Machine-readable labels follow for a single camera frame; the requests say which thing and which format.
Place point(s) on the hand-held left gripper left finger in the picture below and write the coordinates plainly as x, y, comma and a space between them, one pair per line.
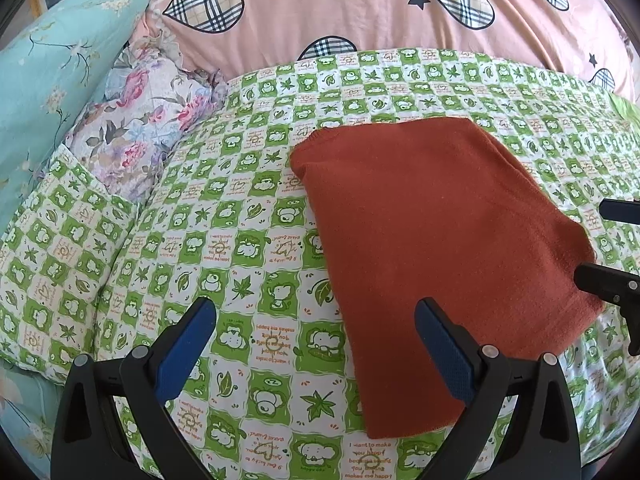
182, 350

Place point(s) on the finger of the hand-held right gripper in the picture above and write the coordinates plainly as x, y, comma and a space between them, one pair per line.
602, 280
622, 210

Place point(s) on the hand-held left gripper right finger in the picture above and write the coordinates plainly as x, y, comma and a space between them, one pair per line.
445, 350

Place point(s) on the orange knit sweater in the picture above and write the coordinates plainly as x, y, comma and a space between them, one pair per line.
425, 235

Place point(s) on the green checkered printed pillow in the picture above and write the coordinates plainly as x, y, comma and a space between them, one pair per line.
55, 270

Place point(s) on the green checkered printed blanket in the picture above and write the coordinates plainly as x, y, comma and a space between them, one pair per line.
250, 210

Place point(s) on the teal floral bed sheet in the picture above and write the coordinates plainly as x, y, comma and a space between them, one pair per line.
25, 410

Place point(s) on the pink floral pillow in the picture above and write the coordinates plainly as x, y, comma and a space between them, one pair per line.
135, 120

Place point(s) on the teal floral pillow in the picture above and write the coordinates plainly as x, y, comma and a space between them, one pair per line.
50, 60

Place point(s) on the pink quilt with plaid hearts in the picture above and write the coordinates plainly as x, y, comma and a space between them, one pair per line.
350, 5

